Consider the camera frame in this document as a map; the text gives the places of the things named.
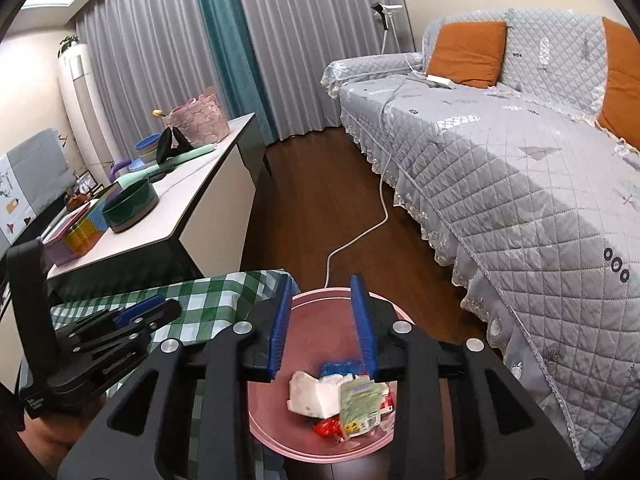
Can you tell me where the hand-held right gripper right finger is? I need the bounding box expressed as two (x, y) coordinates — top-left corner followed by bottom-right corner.
(350, 274), (586, 480)

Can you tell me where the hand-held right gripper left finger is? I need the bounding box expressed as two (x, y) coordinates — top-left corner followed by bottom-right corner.
(57, 276), (294, 480)

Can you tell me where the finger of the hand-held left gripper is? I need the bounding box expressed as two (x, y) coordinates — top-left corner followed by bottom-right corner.
(56, 295), (167, 345)
(69, 299), (182, 387)

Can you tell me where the pink plastic bin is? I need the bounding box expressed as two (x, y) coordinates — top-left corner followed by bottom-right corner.
(248, 287), (413, 463)

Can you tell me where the blue plastic bag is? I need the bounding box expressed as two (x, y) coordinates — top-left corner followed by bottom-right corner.
(320, 359), (363, 378)

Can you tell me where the cream paper wrapper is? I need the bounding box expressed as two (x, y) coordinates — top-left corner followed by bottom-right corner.
(286, 370), (351, 418)

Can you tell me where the green panda snack packet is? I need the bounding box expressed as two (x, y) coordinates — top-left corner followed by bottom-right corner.
(339, 377), (391, 438)

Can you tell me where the person's left hand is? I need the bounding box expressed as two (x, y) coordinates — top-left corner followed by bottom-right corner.
(22, 394), (109, 463)

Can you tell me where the green white checkered cloth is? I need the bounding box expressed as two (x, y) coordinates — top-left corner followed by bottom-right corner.
(47, 270), (301, 480)

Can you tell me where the pink framed tin lid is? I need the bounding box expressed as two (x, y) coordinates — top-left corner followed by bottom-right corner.
(42, 206), (93, 247)

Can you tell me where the colourful tin box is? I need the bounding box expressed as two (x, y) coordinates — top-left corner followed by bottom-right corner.
(44, 199), (111, 267)

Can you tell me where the dark green round bowl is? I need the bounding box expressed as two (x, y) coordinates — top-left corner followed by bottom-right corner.
(102, 177), (160, 234)

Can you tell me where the grey cloth covered television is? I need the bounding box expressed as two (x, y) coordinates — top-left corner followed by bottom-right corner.
(0, 127), (71, 248)

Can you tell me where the white marble coffee table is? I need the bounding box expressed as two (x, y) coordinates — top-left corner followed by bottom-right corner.
(45, 112), (273, 306)

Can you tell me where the mint green tray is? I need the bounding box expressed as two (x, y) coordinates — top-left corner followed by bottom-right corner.
(117, 144), (217, 188)

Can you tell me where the pink fabric basket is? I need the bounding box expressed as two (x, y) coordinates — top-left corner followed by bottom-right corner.
(164, 86), (231, 145)

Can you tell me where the sofa with grey quilted cover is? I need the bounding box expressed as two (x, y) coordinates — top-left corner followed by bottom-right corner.
(320, 7), (640, 471)

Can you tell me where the white tower air conditioner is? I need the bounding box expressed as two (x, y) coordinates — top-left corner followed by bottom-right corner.
(56, 42), (123, 181)

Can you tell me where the grey curtain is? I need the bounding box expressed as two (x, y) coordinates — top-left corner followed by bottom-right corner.
(230, 0), (416, 138)
(75, 0), (226, 171)

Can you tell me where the teal curtain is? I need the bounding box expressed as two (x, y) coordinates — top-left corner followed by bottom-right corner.
(190, 0), (281, 143)

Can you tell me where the orange cushion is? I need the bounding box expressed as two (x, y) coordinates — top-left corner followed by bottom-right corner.
(596, 16), (640, 153)
(426, 21), (508, 88)

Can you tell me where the white floor lamp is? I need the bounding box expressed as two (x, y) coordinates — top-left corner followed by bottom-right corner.
(371, 2), (403, 56)

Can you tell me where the white power cable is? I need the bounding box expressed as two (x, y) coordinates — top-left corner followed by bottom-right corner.
(324, 72), (431, 291)

